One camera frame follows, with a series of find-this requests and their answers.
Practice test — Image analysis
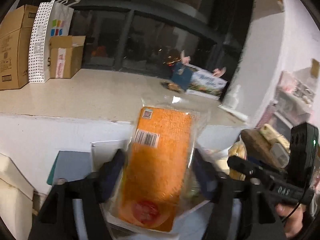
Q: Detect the tea box on shelf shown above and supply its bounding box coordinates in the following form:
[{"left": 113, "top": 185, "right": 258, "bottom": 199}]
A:
[{"left": 259, "top": 124, "right": 290, "bottom": 153}]

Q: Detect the orange snack pack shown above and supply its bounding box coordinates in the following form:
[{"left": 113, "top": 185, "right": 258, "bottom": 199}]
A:
[{"left": 106, "top": 95, "right": 210, "bottom": 237}]

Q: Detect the white cardboard box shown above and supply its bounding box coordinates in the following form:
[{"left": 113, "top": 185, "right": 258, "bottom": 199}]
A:
[{"left": 90, "top": 139, "right": 241, "bottom": 235}]

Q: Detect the white small device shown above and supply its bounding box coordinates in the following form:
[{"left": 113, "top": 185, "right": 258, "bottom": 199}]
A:
[{"left": 270, "top": 143, "right": 290, "bottom": 168}]

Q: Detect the printed landscape gift box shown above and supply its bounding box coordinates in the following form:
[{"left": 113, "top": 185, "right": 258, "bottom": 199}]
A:
[{"left": 185, "top": 64, "right": 227, "bottom": 100}]

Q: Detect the dark blue gift bag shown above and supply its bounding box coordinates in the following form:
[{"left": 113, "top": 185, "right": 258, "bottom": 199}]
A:
[{"left": 171, "top": 62, "right": 193, "bottom": 91}]

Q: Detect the wooden side shelf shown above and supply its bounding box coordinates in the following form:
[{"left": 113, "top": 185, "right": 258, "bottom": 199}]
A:
[{"left": 240, "top": 129, "right": 286, "bottom": 169}]

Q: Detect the cream sofa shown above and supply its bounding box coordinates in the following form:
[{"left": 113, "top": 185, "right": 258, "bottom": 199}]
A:
[{"left": 1, "top": 154, "right": 34, "bottom": 239}]

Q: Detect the white spray bottle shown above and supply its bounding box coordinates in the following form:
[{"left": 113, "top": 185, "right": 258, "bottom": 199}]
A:
[{"left": 225, "top": 85, "right": 241, "bottom": 109}]

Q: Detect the white dotted paper bag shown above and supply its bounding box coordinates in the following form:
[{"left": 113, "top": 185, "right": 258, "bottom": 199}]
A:
[{"left": 28, "top": 0, "right": 81, "bottom": 83}]

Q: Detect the small open cardboard box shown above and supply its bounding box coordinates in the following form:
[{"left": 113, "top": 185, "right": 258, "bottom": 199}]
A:
[{"left": 50, "top": 35, "right": 86, "bottom": 79}]

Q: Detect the large brown cardboard box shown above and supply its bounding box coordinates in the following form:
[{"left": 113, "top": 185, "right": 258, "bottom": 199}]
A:
[{"left": 0, "top": 5, "right": 38, "bottom": 90}]

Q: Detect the person's right hand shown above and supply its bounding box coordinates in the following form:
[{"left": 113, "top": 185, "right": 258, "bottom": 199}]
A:
[{"left": 276, "top": 204, "right": 312, "bottom": 239}]

